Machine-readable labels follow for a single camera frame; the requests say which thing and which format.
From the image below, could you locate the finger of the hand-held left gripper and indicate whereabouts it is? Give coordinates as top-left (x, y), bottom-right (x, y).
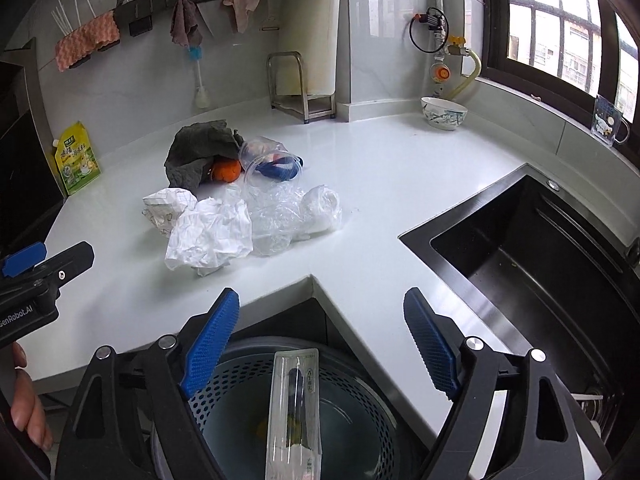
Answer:
top-left (0, 242), bottom-right (48, 279)
top-left (30, 241), bottom-right (96, 286)

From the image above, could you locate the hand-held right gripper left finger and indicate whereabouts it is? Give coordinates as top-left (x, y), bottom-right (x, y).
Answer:
top-left (54, 287), bottom-right (241, 480)

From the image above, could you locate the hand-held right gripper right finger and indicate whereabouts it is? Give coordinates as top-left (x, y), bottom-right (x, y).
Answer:
top-left (402, 287), bottom-right (616, 480)

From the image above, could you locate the printed paper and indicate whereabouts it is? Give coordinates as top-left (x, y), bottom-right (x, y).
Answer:
top-left (141, 187), bottom-right (198, 238)

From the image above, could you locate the plain white paper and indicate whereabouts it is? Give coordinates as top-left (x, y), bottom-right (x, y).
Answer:
top-left (165, 197), bottom-right (253, 278)

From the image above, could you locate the grey perforated waste bin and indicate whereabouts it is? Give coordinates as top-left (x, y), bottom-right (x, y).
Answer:
top-left (150, 332), bottom-right (443, 480)

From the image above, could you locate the clear plastic bag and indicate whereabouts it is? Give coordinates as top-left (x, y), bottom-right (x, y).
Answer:
top-left (225, 182), bottom-right (345, 257)

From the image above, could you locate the dark grey cloth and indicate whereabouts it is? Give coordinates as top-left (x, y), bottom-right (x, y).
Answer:
top-left (164, 120), bottom-right (245, 188)

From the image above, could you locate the blue ribbon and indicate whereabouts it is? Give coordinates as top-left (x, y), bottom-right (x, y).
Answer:
top-left (255, 156), bottom-right (305, 182)

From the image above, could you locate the clear plastic cup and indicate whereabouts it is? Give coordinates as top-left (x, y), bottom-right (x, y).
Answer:
top-left (239, 136), bottom-right (306, 196)

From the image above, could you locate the person's left hand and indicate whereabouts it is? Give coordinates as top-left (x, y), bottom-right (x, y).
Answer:
top-left (9, 342), bottom-right (54, 452)

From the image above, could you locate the clear plastic blister package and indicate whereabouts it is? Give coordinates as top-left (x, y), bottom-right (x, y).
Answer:
top-left (265, 349), bottom-right (321, 480)

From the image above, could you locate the yellow green refill pouch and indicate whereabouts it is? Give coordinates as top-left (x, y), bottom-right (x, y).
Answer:
top-left (51, 121), bottom-right (102, 196)

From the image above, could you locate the black kitchen appliance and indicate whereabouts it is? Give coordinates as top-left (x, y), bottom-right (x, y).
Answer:
top-left (0, 37), bottom-right (66, 256)

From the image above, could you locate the black kitchen sink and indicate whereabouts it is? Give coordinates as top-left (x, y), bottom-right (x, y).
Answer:
top-left (398, 162), bottom-right (640, 411)

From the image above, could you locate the orange tangerine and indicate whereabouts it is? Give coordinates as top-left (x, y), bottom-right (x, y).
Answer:
top-left (210, 159), bottom-right (242, 183)

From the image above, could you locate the pink sponge cloth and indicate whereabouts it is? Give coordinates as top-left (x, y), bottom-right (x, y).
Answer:
top-left (54, 11), bottom-right (121, 72)

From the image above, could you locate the blue white bottle brush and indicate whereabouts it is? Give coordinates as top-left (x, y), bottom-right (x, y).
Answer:
top-left (187, 45), bottom-right (211, 109)

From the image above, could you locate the white patterned ceramic bowl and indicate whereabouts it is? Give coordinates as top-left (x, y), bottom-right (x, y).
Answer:
top-left (420, 96), bottom-right (469, 132)

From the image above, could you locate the bundle of white sticks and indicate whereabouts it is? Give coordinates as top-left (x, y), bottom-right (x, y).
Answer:
top-left (50, 0), bottom-right (96, 36)

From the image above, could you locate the brown grey rag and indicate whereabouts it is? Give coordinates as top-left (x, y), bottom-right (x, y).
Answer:
top-left (170, 0), bottom-right (203, 47)

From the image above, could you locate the metal cutting board stand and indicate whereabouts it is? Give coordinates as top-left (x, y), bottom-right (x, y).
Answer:
top-left (266, 51), bottom-right (337, 124)

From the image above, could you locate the clear cartoon print mug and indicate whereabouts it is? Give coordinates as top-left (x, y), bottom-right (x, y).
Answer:
top-left (592, 94), bottom-right (632, 148)

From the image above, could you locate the pink rag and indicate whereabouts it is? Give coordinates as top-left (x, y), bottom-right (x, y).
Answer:
top-left (222, 0), bottom-right (267, 34)

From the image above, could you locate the metal peeler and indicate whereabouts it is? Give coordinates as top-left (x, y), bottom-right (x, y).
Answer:
top-left (260, 0), bottom-right (282, 31)

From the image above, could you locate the dark framed window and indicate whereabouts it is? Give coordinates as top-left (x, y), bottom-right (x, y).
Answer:
top-left (480, 0), bottom-right (640, 126)

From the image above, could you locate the white cutting board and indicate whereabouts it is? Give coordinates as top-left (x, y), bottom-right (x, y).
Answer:
top-left (277, 0), bottom-right (341, 98)

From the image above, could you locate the black wall rack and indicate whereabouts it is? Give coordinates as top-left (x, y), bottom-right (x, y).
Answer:
top-left (115, 0), bottom-right (280, 38)

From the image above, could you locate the black cable loop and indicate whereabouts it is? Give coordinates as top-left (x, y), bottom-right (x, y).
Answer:
top-left (409, 7), bottom-right (446, 55)

